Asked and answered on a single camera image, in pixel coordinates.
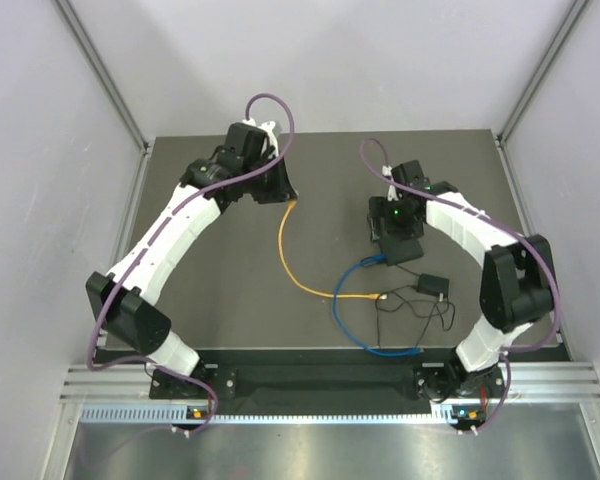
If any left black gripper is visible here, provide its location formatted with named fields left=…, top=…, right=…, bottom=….
left=242, top=151, right=296, bottom=204

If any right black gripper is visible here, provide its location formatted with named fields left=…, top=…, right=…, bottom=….
left=370, top=194, right=424, bottom=243

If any yellow ethernet cable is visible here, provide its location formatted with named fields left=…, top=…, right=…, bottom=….
left=278, top=198, right=389, bottom=302

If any black network switch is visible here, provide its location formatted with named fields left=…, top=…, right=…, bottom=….
left=378, top=237, right=424, bottom=266

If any blue ethernet cable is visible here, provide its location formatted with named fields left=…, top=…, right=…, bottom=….
left=331, top=254, right=424, bottom=358

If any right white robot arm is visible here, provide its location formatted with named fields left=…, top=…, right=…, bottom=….
left=368, top=161, right=558, bottom=398

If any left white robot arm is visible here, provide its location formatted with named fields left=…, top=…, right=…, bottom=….
left=86, top=119, right=297, bottom=397

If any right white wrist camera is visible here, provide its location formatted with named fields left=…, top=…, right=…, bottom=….
left=381, top=165, right=402, bottom=202

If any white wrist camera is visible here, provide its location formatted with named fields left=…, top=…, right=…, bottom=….
left=242, top=118, right=281, bottom=159
left=381, top=165, right=402, bottom=202

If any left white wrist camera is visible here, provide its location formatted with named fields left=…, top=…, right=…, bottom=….
left=242, top=118, right=281, bottom=159

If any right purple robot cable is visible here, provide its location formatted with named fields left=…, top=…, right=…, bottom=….
left=359, top=137, right=563, bottom=435

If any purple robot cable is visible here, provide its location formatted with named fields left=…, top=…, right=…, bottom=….
left=359, top=137, right=563, bottom=435
left=87, top=92, right=296, bottom=434

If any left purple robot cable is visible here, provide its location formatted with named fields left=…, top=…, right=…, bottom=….
left=87, top=92, right=296, bottom=434

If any black power adapter cable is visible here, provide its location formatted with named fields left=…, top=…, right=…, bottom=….
left=372, top=264, right=456, bottom=351

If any grey slotted cable duct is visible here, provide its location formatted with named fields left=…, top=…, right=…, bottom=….
left=80, top=404, right=484, bottom=425

